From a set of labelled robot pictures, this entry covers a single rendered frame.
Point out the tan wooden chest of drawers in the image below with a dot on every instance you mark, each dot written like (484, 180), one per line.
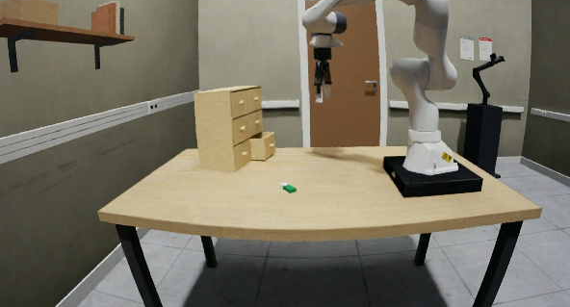
(214, 132)

